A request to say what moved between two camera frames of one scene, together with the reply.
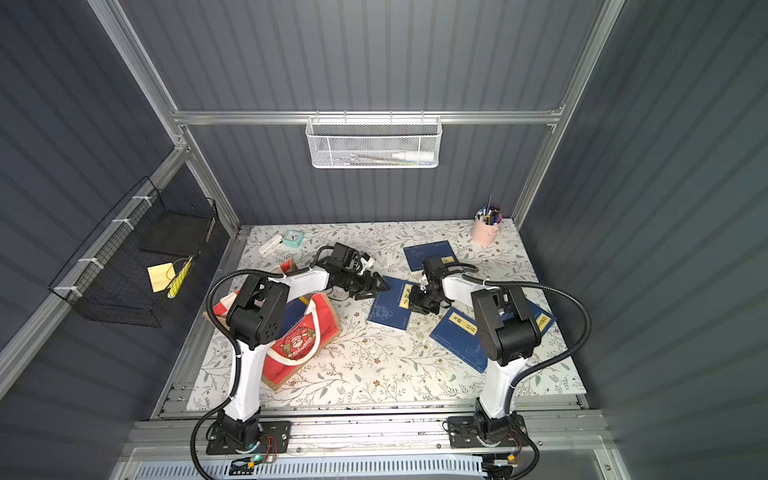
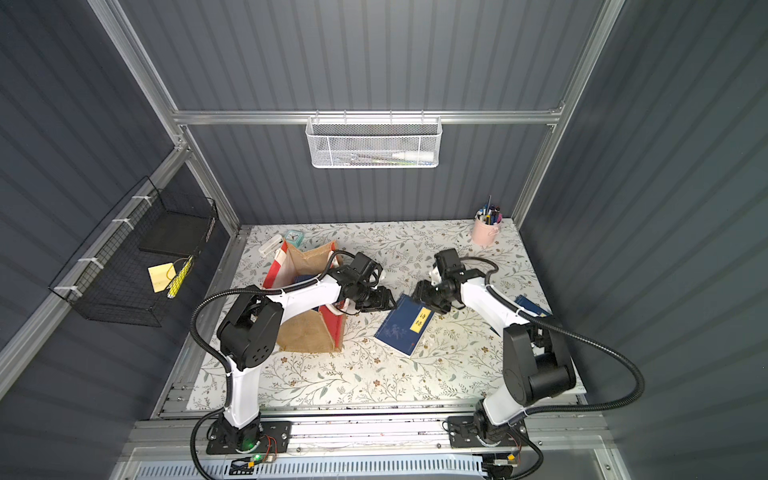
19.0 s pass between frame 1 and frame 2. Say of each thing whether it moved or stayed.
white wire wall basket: stayed
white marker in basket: stayed
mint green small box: stayed
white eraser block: stayed
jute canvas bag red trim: moved
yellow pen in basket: stayed
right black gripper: stayed
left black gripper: moved
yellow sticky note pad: stayed
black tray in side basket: stayed
